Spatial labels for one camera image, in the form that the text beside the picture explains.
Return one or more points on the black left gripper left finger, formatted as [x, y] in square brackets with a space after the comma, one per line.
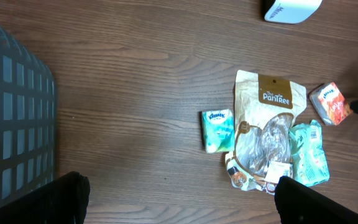
[64, 200]

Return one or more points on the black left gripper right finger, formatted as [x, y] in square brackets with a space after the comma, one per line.
[297, 203]

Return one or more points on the orange packet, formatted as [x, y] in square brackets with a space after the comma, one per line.
[330, 104]

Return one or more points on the teal snack packet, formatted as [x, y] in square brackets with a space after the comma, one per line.
[310, 166]

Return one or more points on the brown beige snack pouch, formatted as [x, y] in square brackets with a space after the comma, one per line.
[265, 108]

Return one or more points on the small teal tissue pack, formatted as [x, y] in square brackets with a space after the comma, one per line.
[218, 131]

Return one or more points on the grey plastic mesh basket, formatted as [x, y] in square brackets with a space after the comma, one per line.
[28, 110]

